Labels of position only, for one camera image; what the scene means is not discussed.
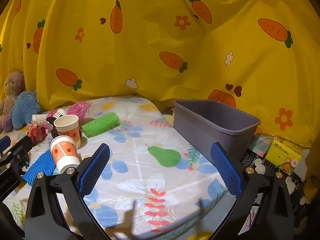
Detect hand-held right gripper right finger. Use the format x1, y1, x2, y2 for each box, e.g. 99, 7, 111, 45
210, 142, 294, 240

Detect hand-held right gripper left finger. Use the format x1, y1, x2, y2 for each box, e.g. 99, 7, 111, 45
25, 143, 112, 240

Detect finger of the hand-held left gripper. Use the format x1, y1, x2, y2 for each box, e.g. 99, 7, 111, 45
0, 135, 33, 170
0, 136, 12, 154

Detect red wrapper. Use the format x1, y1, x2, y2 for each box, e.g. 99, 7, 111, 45
27, 122, 48, 144

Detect blue foam net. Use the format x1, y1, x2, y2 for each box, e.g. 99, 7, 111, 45
22, 148, 57, 186

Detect white checkered paper cup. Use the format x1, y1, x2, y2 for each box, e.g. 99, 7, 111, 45
32, 114, 48, 126
51, 108, 67, 120

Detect orange print paper cup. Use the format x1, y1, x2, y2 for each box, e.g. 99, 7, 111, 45
49, 135, 82, 174
54, 114, 81, 148

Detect green foam net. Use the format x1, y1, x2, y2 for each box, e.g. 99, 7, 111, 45
81, 112, 120, 138

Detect grey plastic bin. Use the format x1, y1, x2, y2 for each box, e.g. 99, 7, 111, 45
173, 99, 262, 164

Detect pink foam net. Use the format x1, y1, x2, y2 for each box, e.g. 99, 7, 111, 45
66, 101, 92, 119

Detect blue plush toy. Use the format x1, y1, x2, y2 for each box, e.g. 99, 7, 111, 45
11, 91, 41, 130

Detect plaid cloth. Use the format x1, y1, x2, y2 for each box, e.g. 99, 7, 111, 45
246, 133, 274, 155

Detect floral bed sheet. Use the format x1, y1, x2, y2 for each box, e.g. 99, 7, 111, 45
0, 95, 238, 240

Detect brown teddy bear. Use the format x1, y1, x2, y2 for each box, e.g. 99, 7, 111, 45
0, 71, 27, 133

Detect yellow tissue pack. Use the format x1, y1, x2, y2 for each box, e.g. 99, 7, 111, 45
265, 135, 304, 175

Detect yellow carrot print curtain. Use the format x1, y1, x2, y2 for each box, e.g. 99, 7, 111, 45
0, 0, 320, 155

